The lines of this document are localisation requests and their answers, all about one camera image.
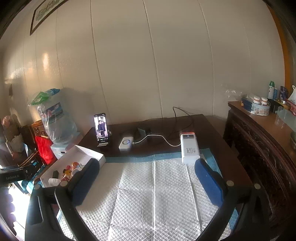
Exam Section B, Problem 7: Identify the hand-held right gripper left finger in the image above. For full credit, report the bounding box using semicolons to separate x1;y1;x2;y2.
25;158;100;241

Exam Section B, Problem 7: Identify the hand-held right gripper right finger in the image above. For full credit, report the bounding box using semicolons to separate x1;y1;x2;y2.
194;158;270;241

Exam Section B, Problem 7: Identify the white cardboard box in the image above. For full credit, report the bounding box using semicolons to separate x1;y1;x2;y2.
35;145;106;188

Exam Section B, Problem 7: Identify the teal cloth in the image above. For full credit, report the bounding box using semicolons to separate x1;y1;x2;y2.
22;178;44;193

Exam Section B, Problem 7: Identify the white power bank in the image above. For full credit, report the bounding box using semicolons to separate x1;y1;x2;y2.
180;133;201;164

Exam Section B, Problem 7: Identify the white water dispenser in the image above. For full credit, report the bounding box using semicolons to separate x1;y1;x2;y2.
50;132;81;160

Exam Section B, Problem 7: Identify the black phone stand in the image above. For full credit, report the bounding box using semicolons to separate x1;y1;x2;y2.
97;130;111;148

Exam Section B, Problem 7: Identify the red cloth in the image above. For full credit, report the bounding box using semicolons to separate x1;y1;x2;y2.
35;136;57;165

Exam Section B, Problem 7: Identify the beige crumpled bag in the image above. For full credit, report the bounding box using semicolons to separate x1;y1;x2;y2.
1;115;26;151

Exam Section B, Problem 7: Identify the dark wooden table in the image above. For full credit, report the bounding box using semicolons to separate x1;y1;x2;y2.
75;113;252;186

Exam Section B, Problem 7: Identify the smartphone with lit screen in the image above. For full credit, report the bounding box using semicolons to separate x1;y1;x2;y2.
93;113;109;142

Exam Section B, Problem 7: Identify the white quilted pad blue border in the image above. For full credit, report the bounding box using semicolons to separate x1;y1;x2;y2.
57;148;238;241

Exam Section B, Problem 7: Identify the large blue water jug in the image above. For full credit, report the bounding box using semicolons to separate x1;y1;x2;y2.
37;102;78;145

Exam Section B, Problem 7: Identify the grey charger block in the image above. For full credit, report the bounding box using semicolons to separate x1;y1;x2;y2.
135;127;147;142

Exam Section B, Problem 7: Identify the green plastic bag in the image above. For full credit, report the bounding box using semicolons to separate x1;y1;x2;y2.
31;88;60;106

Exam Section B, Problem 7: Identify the round printed tin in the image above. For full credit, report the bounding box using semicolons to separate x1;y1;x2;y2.
251;101;271;116

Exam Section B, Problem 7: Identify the clear plastic cup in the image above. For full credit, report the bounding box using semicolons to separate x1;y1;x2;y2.
274;107;287;126

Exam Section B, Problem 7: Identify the green capped spray bottle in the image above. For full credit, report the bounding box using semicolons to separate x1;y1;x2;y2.
268;81;277;100

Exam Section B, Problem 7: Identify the white plastic bag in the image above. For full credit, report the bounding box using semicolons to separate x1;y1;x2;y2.
287;85;296;109

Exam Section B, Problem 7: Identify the white cable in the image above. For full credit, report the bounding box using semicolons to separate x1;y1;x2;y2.
133;134;182;147

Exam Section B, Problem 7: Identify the white round wireless charger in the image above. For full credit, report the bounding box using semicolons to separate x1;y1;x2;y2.
119;137;134;151

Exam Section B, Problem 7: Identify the black cable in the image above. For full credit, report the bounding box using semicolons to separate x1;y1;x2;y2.
166;107;197;139

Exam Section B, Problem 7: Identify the framed wall picture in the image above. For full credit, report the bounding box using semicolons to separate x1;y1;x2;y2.
30;0;70;36

